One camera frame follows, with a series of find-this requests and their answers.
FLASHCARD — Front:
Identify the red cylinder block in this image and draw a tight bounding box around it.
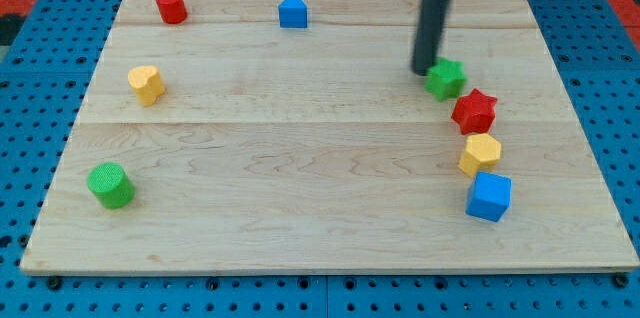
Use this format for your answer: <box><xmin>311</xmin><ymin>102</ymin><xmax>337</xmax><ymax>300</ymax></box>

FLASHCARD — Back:
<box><xmin>155</xmin><ymin>0</ymin><xmax>188</xmax><ymax>24</ymax></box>

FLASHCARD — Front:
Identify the blue cube block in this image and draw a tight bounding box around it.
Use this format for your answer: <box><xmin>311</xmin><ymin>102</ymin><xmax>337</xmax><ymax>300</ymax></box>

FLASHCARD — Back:
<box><xmin>465</xmin><ymin>171</ymin><xmax>512</xmax><ymax>222</ymax></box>

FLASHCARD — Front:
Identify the blue triangle block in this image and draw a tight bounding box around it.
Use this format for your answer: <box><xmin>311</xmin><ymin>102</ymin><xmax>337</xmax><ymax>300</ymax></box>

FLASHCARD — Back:
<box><xmin>278</xmin><ymin>0</ymin><xmax>308</xmax><ymax>28</ymax></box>

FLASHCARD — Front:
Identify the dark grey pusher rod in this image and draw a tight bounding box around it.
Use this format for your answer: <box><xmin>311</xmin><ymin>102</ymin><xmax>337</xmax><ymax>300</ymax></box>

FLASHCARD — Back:
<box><xmin>411</xmin><ymin>0</ymin><xmax>450</xmax><ymax>75</ymax></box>

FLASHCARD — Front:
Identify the green cylinder block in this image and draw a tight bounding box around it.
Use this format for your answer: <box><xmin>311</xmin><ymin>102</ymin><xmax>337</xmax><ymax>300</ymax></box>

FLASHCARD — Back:
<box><xmin>87</xmin><ymin>162</ymin><xmax>135</xmax><ymax>209</ymax></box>

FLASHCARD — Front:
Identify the yellow hexagon block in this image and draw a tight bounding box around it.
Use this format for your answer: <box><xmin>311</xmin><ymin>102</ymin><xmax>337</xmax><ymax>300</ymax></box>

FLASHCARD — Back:
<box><xmin>458</xmin><ymin>133</ymin><xmax>502</xmax><ymax>178</ymax></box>

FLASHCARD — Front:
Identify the yellow heart block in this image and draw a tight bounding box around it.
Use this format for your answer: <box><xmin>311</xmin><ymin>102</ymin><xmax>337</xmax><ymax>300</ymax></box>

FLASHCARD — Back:
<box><xmin>127</xmin><ymin>65</ymin><xmax>166</xmax><ymax>107</ymax></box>

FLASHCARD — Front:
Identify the wooden board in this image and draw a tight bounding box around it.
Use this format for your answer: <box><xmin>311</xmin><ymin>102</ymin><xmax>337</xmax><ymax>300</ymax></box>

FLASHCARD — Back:
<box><xmin>20</xmin><ymin>0</ymin><xmax>639</xmax><ymax>277</ymax></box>

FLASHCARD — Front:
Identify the green star block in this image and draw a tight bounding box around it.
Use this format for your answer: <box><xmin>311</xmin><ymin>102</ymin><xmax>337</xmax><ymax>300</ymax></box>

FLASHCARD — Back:
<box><xmin>424</xmin><ymin>57</ymin><xmax>467</xmax><ymax>101</ymax></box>

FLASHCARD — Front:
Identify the red star block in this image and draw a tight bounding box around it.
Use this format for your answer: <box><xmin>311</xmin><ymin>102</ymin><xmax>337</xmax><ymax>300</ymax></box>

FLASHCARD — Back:
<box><xmin>451</xmin><ymin>88</ymin><xmax>498</xmax><ymax>135</ymax></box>

